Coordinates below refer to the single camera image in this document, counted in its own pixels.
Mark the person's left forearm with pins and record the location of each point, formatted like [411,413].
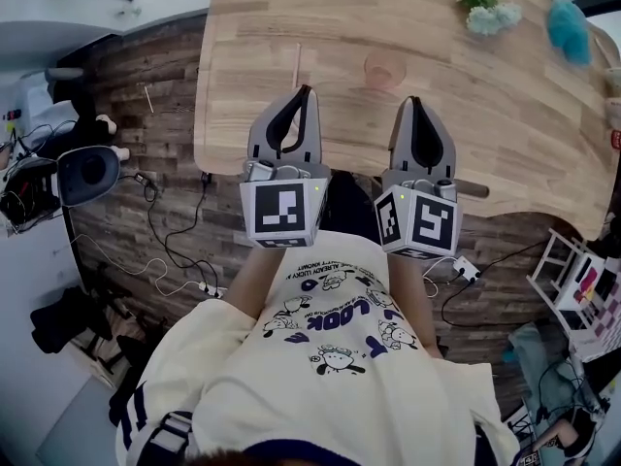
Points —
[252,279]

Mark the clear cup with red label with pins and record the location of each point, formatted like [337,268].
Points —
[613,109]

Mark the cream printed t-shirt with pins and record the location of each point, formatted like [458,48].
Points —
[315,381]

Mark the white power strip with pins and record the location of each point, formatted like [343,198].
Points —
[466,268]

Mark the black power adapter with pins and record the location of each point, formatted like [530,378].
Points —
[143,179]

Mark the beige paper straw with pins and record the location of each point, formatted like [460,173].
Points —
[149,99]
[296,66]

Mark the person's right forearm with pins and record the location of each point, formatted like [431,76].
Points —
[410,299]

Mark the black plush toy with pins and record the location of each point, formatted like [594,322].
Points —
[80,124]

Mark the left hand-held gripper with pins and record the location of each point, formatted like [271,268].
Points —
[279,209]

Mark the pink translucent cup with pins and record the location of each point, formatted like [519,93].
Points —
[384,70]

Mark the blue fluffy ball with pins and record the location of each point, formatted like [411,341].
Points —
[568,32]

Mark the pale blue artificial flower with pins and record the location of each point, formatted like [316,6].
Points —
[490,15]

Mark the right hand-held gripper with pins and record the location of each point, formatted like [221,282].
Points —
[432,223]

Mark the grey shell chair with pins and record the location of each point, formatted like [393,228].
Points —
[87,175]

